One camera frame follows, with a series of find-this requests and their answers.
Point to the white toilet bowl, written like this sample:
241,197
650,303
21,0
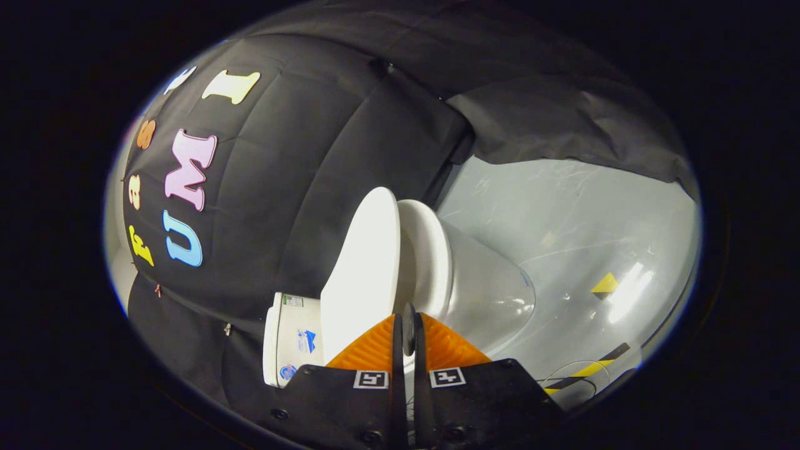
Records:
487,294

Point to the yellow black floor tape strip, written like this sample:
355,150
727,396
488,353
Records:
590,369

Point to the white toilet tank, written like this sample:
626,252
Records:
294,356

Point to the black backdrop cloth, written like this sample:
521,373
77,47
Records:
300,187

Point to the black round lid pull tab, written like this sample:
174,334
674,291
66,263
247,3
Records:
409,328

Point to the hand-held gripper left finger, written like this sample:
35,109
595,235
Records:
350,406

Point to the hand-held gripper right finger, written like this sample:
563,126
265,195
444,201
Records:
481,400

